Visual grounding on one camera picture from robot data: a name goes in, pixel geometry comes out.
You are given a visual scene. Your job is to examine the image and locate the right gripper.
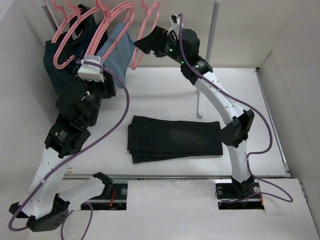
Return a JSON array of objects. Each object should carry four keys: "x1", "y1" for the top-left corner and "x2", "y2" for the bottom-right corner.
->
[{"x1": 133, "y1": 26, "x2": 186, "y2": 65}]

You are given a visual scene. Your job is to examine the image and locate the black denim trousers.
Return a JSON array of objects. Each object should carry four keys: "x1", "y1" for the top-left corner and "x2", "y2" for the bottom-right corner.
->
[{"x1": 127, "y1": 115, "x2": 223, "y2": 164}]

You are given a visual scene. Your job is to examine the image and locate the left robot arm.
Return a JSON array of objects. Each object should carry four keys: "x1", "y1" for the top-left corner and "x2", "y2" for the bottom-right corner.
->
[{"x1": 9, "y1": 73, "x2": 116, "y2": 233}]

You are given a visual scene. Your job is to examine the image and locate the light blue hanging trousers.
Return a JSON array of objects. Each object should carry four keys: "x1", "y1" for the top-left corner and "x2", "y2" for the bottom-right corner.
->
[{"x1": 96, "y1": 22, "x2": 135, "y2": 85}]

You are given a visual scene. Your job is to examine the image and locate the dark teal hanging trousers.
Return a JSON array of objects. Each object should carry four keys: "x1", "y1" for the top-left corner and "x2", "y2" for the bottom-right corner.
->
[{"x1": 43, "y1": 14, "x2": 98, "y2": 96}]

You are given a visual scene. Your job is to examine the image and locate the pink hanger far left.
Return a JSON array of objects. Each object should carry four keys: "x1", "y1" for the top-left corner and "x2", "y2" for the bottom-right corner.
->
[{"x1": 51, "y1": 0, "x2": 84, "y2": 43}]

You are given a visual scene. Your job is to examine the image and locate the grey rack pole right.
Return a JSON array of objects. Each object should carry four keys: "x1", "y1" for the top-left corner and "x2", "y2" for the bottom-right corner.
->
[{"x1": 205, "y1": 0, "x2": 222, "y2": 62}]

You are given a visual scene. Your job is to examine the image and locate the grey rack pole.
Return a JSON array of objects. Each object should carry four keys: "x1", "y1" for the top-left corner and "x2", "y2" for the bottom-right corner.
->
[
  {"x1": 205, "y1": 0, "x2": 222, "y2": 62},
  {"x1": 40, "y1": 0, "x2": 58, "y2": 32}
]

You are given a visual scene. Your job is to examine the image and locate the white rack foot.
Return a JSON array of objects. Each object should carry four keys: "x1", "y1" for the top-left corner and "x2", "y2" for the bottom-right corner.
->
[{"x1": 196, "y1": 89, "x2": 206, "y2": 119}]

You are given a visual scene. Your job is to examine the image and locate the grey rack pole left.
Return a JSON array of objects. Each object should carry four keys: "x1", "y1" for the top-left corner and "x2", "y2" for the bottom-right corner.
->
[{"x1": 40, "y1": 0, "x2": 58, "y2": 32}]

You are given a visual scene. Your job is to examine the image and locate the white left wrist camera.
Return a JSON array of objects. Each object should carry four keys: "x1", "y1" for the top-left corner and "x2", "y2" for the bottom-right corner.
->
[{"x1": 77, "y1": 55, "x2": 105, "y2": 83}]

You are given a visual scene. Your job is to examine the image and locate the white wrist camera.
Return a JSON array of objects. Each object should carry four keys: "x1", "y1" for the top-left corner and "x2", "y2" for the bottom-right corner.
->
[
  {"x1": 77, "y1": 55, "x2": 105, "y2": 83},
  {"x1": 170, "y1": 13, "x2": 181, "y2": 26}
]

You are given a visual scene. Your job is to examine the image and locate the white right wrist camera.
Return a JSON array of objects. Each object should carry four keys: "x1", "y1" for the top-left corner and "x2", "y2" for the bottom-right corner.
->
[{"x1": 170, "y1": 13, "x2": 181, "y2": 26}]

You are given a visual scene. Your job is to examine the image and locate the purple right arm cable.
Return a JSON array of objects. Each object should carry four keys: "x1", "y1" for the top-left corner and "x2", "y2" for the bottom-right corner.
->
[{"x1": 174, "y1": 12, "x2": 294, "y2": 203}]

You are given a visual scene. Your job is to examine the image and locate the aluminium rail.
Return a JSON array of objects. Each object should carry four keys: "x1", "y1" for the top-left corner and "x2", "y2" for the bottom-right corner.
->
[{"x1": 63, "y1": 173, "x2": 231, "y2": 180}]

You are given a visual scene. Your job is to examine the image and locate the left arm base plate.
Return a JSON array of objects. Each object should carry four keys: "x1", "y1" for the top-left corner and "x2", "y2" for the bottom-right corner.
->
[{"x1": 87, "y1": 181, "x2": 128, "y2": 211}]

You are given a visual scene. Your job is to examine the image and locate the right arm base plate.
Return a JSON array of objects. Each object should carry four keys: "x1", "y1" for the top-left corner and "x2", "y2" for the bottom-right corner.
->
[{"x1": 215, "y1": 179, "x2": 265, "y2": 210}]

